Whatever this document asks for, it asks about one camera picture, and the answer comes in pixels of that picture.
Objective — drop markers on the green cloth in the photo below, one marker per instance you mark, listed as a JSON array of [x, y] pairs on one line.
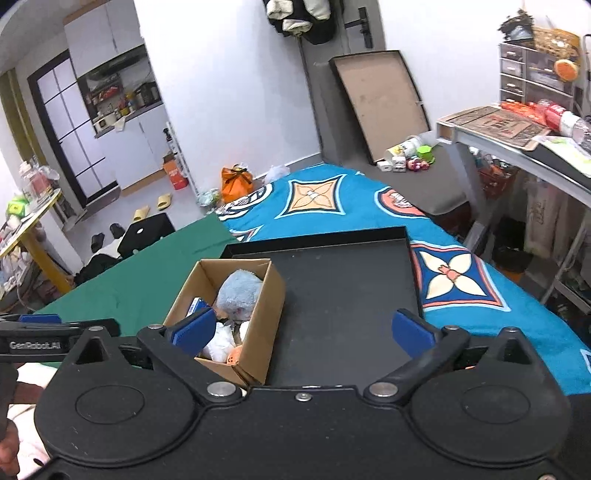
[[140, 290]]

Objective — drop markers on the blue tissue pack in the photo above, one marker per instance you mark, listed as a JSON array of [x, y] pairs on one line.
[[197, 308]]

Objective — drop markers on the yellow slipper far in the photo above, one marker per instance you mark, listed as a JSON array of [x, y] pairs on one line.
[[164, 201]]

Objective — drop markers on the yellow slipper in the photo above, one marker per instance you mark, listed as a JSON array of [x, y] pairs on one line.
[[141, 213], [164, 201]]

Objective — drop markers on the person's left hand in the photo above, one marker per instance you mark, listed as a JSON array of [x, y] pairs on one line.
[[25, 393]]

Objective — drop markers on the black tray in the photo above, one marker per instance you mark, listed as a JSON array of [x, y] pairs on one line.
[[342, 291]]

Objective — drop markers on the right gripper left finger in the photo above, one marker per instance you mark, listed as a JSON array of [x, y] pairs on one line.
[[156, 363]]

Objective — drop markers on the yellow slipper near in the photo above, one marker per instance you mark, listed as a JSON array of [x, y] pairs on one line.
[[141, 213]]

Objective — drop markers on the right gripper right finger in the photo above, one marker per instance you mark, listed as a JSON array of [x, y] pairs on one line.
[[451, 363]]

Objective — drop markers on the brown cardboard box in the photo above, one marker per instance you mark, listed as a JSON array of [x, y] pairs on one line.
[[256, 335]]

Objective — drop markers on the grey drawer unit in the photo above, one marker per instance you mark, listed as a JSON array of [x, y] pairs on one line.
[[527, 75]]

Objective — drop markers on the grey desk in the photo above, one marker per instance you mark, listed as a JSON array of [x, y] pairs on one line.
[[530, 158]]

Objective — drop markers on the grey mattress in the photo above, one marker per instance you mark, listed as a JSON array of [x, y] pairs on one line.
[[436, 191]]

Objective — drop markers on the green cup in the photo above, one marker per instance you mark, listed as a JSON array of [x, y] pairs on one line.
[[425, 153]]

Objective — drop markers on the orange bag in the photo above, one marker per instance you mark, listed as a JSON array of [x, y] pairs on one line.
[[236, 182]]

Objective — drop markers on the black stool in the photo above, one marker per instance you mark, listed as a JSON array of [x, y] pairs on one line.
[[144, 233]]

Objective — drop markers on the brown board black frame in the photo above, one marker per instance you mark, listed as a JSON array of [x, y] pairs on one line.
[[380, 91]]

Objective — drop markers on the yellow table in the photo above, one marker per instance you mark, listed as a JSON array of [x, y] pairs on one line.
[[25, 237]]

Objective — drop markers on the blue patterned blanket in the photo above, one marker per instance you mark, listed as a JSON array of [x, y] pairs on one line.
[[455, 285]]

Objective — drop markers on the orange cardboard box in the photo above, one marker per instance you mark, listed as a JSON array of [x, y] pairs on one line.
[[177, 179]]

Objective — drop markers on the white kitchen cabinet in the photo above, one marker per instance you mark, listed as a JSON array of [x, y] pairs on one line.
[[137, 151]]

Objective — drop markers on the clear bag white filling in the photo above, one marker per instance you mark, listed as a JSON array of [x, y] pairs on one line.
[[221, 344]]

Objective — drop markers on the white container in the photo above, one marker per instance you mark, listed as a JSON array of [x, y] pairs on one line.
[[407, 148]]

